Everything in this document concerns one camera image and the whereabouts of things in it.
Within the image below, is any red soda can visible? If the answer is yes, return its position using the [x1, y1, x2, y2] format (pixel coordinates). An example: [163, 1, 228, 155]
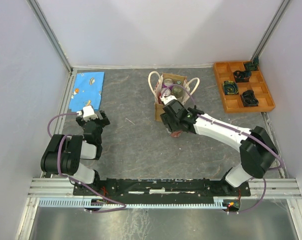
[170, 131, 182, 138]
[159, 88, 172, 101]

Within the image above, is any brown canvas bag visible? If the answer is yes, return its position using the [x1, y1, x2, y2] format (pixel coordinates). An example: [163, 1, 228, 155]
[147, 71, 200, 122]

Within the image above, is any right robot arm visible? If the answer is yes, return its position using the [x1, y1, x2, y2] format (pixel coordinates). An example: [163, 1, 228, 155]
[160, 98, 283, 196]

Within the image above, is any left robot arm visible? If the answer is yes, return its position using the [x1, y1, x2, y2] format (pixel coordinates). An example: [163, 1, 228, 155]
[40, 110, 110, 195]

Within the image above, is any purple soda can in bag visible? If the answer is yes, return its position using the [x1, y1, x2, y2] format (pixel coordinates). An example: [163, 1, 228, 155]
[162, 78, 174, 89]

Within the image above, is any blue space-print cloth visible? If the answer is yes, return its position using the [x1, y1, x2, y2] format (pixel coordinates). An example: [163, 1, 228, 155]
[68, 71, 105, 112]

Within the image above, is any blue-green rolled sock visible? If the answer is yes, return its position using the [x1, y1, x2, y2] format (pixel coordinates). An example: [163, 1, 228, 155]
[222, 80, 239, 96]

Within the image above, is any orange compartment tray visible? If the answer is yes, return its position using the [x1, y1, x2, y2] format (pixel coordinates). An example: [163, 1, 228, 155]
[213, 61, 276, 114]

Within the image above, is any black rolled sock lower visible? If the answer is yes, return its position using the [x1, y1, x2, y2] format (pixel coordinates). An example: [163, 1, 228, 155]
[241, 89, 259, 107]

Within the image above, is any black rolled sock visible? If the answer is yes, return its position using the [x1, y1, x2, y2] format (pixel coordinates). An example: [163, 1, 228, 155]
[233, 70, 252, 83]
[241, 89, 259, 107]

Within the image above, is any black rolled sock upper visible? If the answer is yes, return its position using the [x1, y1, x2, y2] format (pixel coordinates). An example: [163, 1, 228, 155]
[233, 70, 252, 83]

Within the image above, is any blue-green rolled sock corner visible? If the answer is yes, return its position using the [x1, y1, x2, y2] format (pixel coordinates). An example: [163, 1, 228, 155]
[243, 61, 259, 72]

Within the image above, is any dark green sock outside tray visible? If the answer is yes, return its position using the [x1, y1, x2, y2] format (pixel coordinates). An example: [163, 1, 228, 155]
[252, 56, 259, 65]

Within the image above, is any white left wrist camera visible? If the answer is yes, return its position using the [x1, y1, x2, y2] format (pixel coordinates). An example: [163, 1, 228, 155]
[76, 105, 98, 121]

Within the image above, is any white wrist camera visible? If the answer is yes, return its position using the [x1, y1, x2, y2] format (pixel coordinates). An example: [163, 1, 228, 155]
[76, 105, 98, 121]
[160, 95, 176, 105]

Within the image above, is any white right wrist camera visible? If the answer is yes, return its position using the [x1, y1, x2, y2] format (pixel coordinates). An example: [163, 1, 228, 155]
[160, 95, 176, 105]

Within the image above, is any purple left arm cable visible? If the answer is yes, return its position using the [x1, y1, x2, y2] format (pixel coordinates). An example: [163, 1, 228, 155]
[46, 111, 127, 214]

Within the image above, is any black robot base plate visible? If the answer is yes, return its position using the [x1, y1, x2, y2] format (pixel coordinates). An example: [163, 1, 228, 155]
[89, 178, 251, 205]

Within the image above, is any aluminium frame rail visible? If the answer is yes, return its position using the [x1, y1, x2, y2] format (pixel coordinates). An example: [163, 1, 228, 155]
[28, 178, 302, 200]

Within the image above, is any blue slotted cable duct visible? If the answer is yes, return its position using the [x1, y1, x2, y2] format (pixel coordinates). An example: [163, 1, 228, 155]
[38, 197, 227, 210]

